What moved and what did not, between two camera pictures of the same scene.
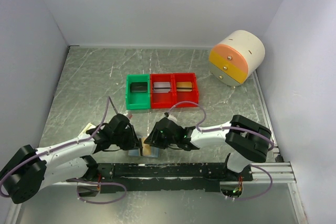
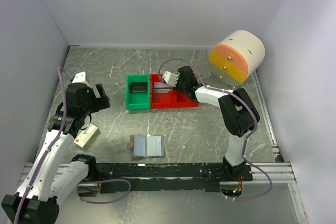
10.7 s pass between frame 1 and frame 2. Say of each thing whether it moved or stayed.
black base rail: stayed
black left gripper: moved
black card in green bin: stayed
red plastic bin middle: stayed
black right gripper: moved
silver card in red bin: stayed
